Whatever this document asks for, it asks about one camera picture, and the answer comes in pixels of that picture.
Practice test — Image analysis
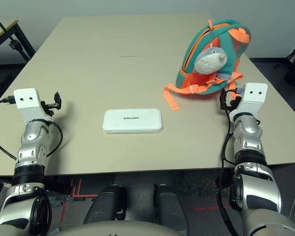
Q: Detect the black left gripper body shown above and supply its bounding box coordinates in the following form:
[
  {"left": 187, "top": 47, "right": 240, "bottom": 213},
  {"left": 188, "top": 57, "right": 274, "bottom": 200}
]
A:
[{"left": 40, "top": 100, "right": 57, "bottom": 117}]

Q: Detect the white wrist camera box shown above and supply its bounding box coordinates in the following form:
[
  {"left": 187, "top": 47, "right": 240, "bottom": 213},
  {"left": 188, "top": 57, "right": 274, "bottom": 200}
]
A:
[
  {"left": 13, "top": 88, "right": 53, "bottom": 123},
  {"left": 229, "top": 82, "right": 269, "bottom": 118}
]

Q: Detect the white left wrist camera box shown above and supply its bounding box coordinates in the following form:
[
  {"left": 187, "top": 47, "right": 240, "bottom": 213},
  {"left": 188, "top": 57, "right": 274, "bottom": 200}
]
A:
[{"left": 13, "top": 88, "right": 53, "bottom": 123}]

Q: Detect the dark robot left leg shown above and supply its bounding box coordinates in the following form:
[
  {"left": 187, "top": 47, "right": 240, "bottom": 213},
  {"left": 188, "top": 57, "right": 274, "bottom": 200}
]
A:
[{"left": 85, "top": 184, "right": 127, "bottom": 226}]

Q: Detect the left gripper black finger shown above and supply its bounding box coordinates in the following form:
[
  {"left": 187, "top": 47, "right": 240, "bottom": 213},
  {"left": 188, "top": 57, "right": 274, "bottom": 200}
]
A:
[{"left": 54, "top": 91, "right": 63, "bottom": 110}]

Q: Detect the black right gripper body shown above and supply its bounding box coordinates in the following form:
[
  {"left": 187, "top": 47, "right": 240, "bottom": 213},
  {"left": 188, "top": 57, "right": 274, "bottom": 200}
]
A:
[{"left": 226, "top": 97, "right": 241, "bottom": 111}]

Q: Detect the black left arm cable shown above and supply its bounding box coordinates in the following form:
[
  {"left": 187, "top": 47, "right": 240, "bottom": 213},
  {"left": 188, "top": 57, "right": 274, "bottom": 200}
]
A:
[{"left": 0, "top": 95, "right": 63, "bottom": 160}]

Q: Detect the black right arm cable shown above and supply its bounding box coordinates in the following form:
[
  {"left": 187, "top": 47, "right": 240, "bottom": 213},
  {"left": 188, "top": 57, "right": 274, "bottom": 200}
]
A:
[{"left": 218, "top": 88, "right": 244, "bottom": 236}]

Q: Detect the teal and orange backpack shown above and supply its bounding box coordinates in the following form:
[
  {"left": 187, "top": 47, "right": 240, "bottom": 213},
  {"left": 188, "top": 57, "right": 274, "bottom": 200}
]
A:
[{"left": 164, "top": 19, "right": 252, "bottom": 112}]

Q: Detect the dark robot right leg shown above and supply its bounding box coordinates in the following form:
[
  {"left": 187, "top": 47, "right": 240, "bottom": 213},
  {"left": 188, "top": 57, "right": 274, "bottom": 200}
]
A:
[{"left": 153, "top": 183, "right": 190, "bottom": 232}]

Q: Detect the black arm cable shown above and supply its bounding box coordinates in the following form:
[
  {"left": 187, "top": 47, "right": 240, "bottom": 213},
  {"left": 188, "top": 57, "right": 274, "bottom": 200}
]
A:
[
  {"left": 0, "top": 95, "right": 63, "bottom": 160},
  {"left": 218, "top": 88, "right": 244, "bottom": 236}
]

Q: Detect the beige robot torso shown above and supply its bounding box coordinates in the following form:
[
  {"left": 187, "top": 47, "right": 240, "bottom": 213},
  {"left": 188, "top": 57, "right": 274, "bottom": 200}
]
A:
[{"left": 56, "top": 219, "right": 187, "bottom": 236}]

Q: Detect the black framed side table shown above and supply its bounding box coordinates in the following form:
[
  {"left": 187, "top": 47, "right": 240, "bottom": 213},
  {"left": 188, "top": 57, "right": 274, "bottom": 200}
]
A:
[{"left": 0, "top": 18, "right": 36, "bottom": 63}]

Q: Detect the dark robot leg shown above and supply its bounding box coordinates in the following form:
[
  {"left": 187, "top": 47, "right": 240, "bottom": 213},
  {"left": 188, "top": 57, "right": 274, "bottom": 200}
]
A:
[
  {"left": 85, "top": 184, "right": 127, "bottom": 226},
  {"left": 153, "top": 183, "right": 190, "bottom": 232}
]

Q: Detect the white pencil case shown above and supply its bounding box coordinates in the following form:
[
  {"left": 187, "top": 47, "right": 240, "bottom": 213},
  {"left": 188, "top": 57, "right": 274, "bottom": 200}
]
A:
[{"left": 102, "top": 108, "right": 163, "bottom": 135}]

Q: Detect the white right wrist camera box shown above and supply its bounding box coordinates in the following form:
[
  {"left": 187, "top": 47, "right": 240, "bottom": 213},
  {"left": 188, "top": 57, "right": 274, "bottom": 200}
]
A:
[{"left": 229, "top": 82, "right": 269, "bottom": 118}]

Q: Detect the grey white plush toy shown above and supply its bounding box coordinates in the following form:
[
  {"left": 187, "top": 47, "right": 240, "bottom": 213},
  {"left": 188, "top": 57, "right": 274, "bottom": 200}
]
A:
[{"left": 195, "top": 47, "right": 227, "bottom": 75}]

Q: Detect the black pole clamp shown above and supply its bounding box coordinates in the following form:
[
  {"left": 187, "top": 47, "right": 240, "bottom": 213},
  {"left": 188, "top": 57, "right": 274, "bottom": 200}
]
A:
[{"left": 7, "top": 38, "right": 24, "bottom": 54}]

